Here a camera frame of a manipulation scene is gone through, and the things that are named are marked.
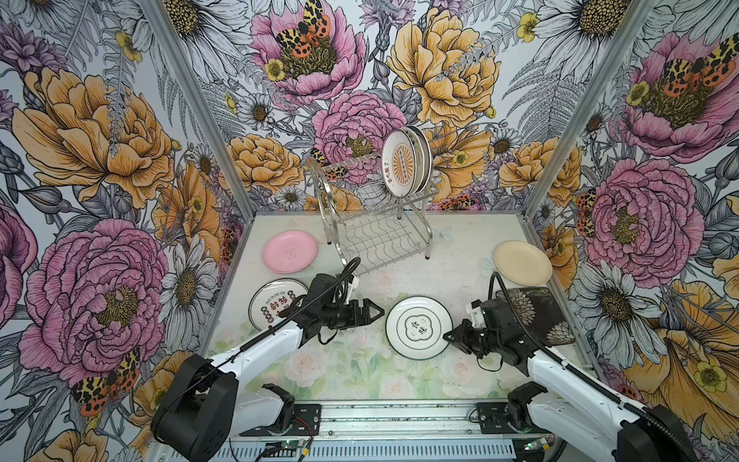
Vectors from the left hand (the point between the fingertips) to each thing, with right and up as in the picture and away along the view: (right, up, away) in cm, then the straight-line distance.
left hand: (372, 323), depth 82 cm
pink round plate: (-31, +19, +27) cm, 45 cm away
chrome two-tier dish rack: (-4, +30, +30) cm, 43 cm away
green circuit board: (-22, -29, -9) cm, 37 cm away
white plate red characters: (-34, +4, +15) cm, 37 cm away
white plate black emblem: (+13, -3, +6) cm, 15 cm away
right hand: (+20, -6, 0) cm, 21 cm away
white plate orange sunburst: (+8, +46, +6) cm, 47 cm away
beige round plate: (+56, +14, +29) cm, 65 cm away
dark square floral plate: (+55, 0, +13) cm, 56 cm away
